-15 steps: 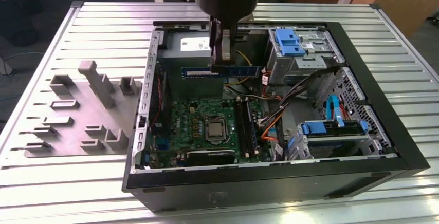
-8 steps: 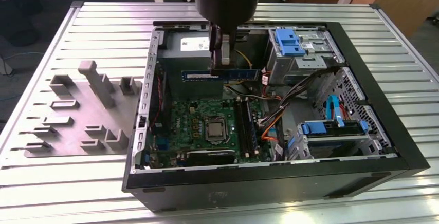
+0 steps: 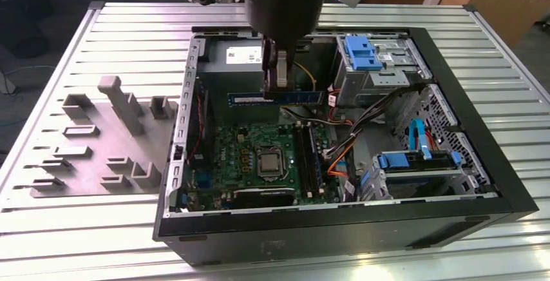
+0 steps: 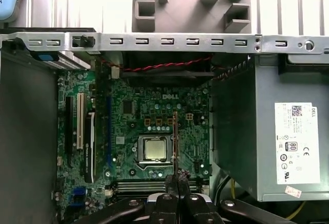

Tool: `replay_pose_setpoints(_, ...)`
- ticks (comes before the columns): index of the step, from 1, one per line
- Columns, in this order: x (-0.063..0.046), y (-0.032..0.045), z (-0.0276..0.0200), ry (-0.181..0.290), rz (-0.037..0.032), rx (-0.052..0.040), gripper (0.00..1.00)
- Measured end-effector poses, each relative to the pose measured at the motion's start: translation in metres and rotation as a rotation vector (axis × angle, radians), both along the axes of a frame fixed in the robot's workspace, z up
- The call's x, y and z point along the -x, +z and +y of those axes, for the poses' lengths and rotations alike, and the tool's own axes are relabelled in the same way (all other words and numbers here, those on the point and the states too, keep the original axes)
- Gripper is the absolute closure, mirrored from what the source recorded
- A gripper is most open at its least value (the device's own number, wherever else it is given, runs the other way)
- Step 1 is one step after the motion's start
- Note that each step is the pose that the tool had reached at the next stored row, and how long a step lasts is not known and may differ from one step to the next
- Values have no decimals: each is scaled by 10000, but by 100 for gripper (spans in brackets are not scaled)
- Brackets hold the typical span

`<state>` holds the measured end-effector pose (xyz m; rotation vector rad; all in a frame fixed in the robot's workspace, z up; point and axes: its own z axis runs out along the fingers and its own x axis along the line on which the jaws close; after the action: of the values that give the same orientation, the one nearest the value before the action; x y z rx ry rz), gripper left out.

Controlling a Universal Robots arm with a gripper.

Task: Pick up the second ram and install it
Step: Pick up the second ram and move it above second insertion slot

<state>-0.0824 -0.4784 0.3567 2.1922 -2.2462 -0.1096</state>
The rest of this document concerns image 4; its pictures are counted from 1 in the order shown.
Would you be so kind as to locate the grey power supply unit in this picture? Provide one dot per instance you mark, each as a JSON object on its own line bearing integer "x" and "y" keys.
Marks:
{"x": 244, "y": 131}

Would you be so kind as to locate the black case fan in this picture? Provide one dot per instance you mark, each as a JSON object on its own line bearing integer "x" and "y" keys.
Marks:
{"x": 167, "y": 76}

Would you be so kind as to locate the black intrusion switch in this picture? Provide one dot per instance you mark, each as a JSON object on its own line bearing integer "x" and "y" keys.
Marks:
{"x": 84, "y": 41}

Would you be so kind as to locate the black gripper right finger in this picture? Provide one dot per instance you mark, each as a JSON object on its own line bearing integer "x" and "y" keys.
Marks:
{"x": 198, "y": 211}

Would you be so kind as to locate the white expansion slot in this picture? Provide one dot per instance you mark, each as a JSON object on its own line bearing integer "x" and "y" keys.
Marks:
{"x": 80, "y": 121}

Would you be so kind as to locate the black graphics card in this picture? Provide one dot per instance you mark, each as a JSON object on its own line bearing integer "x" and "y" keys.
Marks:
{"x": 90, "y": 152}

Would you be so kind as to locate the blue expansion slot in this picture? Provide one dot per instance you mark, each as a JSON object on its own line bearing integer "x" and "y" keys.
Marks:
{"x": 109, "y": 131}

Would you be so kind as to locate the black expansion slot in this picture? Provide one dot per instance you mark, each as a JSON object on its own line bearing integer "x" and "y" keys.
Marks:
{"x": 69, "y": 131}

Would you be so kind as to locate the silver CPU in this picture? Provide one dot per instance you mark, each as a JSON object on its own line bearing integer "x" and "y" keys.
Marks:
{"x": 158, "y": 149}

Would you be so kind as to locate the blue card retention latch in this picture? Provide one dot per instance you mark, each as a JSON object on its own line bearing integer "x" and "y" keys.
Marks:
{"x": 45, "y": 57}

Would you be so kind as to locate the black RAM slot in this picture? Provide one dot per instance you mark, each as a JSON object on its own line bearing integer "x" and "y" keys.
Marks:
{"x": 138, "y": 180}

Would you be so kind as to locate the green Dell motherboard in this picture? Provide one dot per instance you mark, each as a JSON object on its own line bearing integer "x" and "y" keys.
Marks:
{"x": 144, "y": 100}

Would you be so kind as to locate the grey parts rack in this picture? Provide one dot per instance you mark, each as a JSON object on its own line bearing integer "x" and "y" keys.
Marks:
{"x": 180, "y": 16}

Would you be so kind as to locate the blue SATA port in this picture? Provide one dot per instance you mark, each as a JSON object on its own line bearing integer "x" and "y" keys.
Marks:
{"x": 79, "y": 195}

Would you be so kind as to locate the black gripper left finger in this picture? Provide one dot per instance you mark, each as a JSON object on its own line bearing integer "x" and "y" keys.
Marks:
{"x": 164, "y": 211}

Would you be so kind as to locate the green RAM stick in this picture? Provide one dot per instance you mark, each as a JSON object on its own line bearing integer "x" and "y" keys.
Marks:
{"x": 175, "y": 136}

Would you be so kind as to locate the black PC case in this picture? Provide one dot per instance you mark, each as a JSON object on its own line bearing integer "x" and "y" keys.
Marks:
{"x": 180, "y": 41}

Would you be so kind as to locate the CPU socket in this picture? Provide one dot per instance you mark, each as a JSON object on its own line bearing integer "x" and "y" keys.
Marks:
{"x": 140, "y": 147}

